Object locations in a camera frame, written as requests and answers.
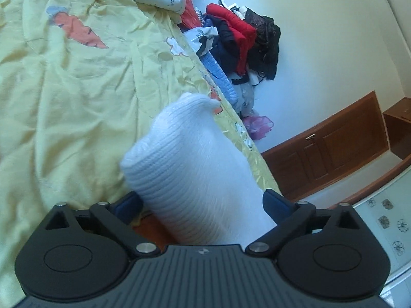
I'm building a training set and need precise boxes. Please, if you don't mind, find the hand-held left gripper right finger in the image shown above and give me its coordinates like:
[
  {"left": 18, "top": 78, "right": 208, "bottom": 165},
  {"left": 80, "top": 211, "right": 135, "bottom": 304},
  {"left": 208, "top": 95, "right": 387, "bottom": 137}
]
[{"left": 244, "top": 189, "right": 370, "bottom": 259}]

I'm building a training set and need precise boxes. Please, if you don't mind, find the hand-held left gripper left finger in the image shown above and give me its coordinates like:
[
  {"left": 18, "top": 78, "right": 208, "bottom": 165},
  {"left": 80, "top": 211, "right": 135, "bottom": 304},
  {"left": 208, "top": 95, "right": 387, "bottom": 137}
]
[{"left": 43, "top": 191, "right": 161, "bottom": 259}]

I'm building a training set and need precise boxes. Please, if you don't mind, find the white knitted sweater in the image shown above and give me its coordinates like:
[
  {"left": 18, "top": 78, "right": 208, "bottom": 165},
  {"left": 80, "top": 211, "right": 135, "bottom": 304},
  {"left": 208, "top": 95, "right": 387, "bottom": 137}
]
[{"left": 120, "top": 92, "right": 281, "bottom": 248}]

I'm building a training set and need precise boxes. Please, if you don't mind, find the pink plastic bag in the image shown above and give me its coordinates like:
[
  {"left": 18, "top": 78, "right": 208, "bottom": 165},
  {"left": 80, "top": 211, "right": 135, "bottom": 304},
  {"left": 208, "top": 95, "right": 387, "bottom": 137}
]
[{"left": 242, "top": 115, "right": 275, "bottom": 141}]

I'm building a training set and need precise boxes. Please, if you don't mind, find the brown wooden door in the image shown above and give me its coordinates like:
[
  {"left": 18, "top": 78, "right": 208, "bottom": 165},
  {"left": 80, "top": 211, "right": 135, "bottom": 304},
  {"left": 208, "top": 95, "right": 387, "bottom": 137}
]
[{"left": 261, "top": 91, "right": 391, "bottom": 201}]

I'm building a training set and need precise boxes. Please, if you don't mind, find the grey plastic bag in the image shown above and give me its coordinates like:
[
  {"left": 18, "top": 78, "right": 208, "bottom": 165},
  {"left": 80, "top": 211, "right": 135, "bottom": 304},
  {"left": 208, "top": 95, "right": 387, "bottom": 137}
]
[{"left": 230, "top": 81, "right": 258, "bottom": 118}]

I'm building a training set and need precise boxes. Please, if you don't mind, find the white wardrobe with flower stickers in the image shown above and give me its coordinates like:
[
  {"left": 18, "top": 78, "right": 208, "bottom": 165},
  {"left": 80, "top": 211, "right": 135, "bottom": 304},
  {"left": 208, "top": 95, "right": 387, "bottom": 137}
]
[{"left": 352, "top": 163, "right": 411, "bottom": 308}]

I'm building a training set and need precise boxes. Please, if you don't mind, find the yellow carrot print bedsheet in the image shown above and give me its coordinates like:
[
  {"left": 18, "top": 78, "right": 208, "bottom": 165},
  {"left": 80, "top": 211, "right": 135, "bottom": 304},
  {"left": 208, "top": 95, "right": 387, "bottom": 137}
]
[{"left": 0, "top": 0, "right": 284, "bottom": 296}]

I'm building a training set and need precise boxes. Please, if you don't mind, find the blue knitted garment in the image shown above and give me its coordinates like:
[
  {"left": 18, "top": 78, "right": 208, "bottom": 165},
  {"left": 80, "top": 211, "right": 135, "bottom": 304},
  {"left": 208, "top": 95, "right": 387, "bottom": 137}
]
[{"left": 202, "top": 52, "right": 240, "bottom": 107}]

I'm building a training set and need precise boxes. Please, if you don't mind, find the navy garment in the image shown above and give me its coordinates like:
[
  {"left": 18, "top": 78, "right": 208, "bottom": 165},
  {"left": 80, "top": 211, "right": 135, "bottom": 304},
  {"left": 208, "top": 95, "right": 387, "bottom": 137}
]
[{"left": 205, "top": 18, "right": 248, "bottom": 78}]

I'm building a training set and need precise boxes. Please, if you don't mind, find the black garment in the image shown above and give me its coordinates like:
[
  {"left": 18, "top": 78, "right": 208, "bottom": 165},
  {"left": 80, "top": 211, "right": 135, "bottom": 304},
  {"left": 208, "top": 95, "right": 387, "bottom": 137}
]
[{"left": 246, "top": 6, "right": 282, "bottom": 81}]

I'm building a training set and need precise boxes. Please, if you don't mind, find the red jacket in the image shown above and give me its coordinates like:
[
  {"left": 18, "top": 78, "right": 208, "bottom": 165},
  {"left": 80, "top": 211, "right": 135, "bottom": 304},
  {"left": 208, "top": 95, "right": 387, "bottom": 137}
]
[{"left": 205, "top": 3, "right": 258, "bottom": 75}]

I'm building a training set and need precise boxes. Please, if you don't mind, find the white crumpled plastic bag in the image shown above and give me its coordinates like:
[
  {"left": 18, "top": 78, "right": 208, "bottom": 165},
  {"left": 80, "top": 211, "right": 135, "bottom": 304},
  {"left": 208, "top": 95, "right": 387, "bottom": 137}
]
[{"left": 185, "top": 25, "right": 220, "bottom": 56}]

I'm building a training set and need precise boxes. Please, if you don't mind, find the red plastic bag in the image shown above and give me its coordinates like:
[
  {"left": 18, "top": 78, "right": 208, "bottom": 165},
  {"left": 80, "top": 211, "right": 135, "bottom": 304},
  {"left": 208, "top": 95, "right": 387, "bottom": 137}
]
[{"left": 166, "top": 0, "right": 209, "bottom": 30}]

